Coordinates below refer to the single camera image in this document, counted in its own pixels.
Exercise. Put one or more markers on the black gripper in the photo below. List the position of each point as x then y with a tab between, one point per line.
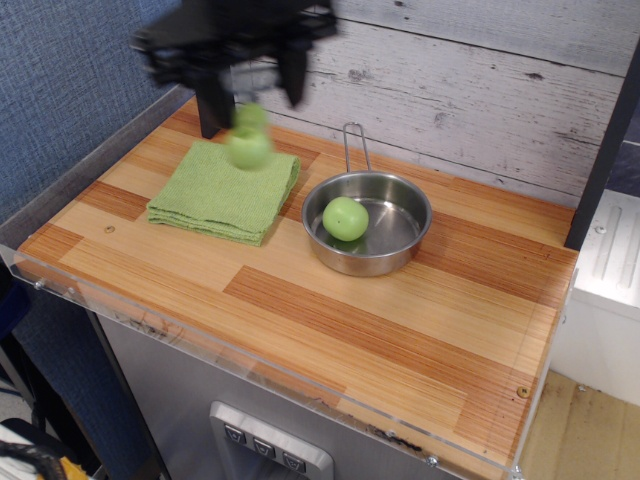
197	42

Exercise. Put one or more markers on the green handled toy spatula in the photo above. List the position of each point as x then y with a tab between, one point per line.
249	143

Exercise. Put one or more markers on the small steel pot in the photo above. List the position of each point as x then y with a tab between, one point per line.
400	215

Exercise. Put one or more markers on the folded green cloth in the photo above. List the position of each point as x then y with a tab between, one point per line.
207	194

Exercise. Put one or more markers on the green toy apple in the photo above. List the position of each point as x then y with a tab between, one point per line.
345	219

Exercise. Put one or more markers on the clear acrylic table guard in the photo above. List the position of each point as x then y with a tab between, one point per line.
444	358

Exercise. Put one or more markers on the silver toy fridge cabinet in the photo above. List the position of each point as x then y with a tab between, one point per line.
174	391

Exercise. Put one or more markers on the silver button dispenser panel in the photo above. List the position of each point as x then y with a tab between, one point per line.
235	428

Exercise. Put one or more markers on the yellow tape object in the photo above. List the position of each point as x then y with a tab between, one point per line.
67	470

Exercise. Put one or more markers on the white aluminium side block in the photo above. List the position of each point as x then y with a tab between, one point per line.
597	343

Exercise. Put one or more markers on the dark left shelf post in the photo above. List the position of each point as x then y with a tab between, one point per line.
215	107

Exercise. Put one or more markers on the dark shelf post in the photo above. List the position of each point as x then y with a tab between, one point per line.
612	140
215	107

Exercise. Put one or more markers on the dark right shelf post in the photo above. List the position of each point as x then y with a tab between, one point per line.
612	140

